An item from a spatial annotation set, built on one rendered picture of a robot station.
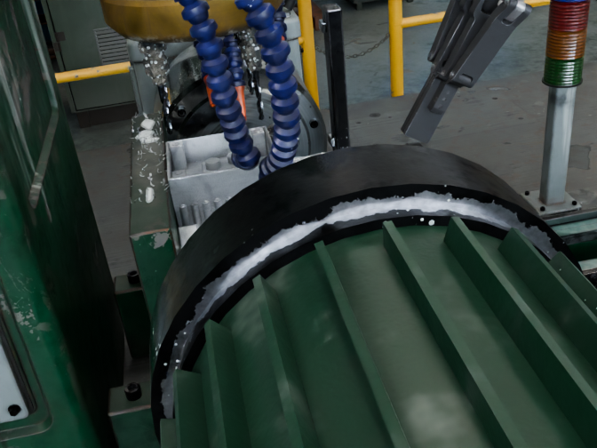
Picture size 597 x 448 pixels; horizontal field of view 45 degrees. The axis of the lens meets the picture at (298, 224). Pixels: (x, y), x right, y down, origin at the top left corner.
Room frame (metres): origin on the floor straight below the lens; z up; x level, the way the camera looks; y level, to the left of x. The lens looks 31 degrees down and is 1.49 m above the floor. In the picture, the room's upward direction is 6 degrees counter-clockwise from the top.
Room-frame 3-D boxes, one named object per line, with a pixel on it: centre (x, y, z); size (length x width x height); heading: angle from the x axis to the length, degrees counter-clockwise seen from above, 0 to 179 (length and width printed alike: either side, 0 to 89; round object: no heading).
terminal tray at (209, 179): (0.74, 0.08, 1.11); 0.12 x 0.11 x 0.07; 97
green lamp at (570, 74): (1.11, -0.46, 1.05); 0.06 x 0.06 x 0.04
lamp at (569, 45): (1.11, -0.46, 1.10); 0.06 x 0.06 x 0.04
